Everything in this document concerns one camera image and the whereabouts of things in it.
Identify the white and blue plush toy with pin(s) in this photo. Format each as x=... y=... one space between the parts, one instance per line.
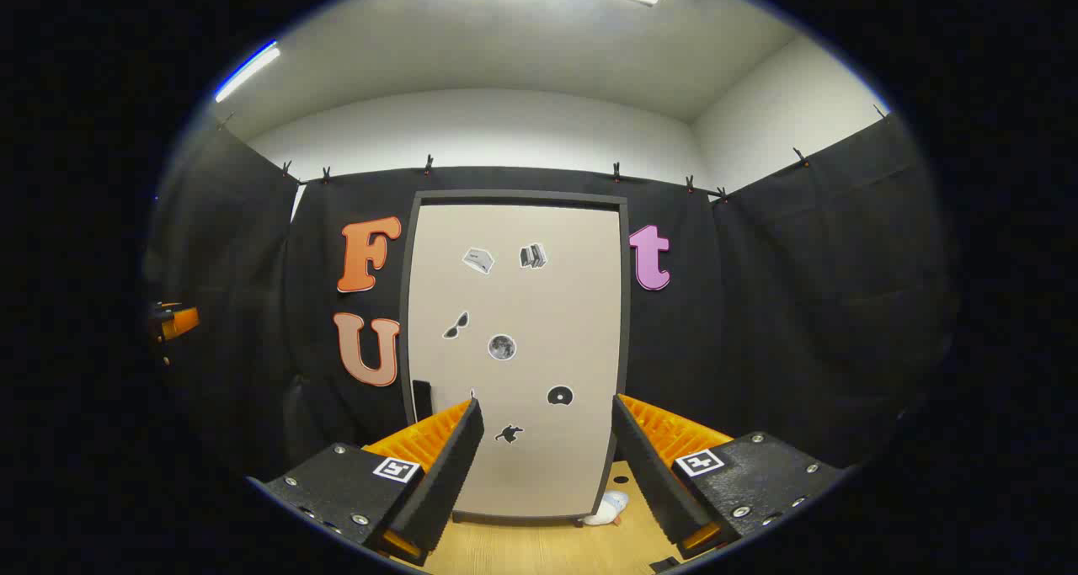
x=608 y=506

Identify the grey cabinet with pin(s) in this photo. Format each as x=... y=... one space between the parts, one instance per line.
x=514 y=196

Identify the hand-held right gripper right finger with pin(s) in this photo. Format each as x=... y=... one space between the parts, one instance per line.
x=648 y=482

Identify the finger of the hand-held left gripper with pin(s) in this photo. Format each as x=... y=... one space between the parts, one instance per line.
x=178 y=322

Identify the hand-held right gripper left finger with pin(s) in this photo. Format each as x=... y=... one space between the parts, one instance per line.
x=450 y=474

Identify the small ceiling light panel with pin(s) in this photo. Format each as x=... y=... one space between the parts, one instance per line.
x=246 y=71

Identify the row of backdrop clips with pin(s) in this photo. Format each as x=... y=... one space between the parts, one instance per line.
x=429 y=164

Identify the small black box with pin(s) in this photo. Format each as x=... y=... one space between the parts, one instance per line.
x=665 y=564

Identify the black backdrop cloth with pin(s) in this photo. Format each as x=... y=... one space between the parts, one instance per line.
x=758 y=322

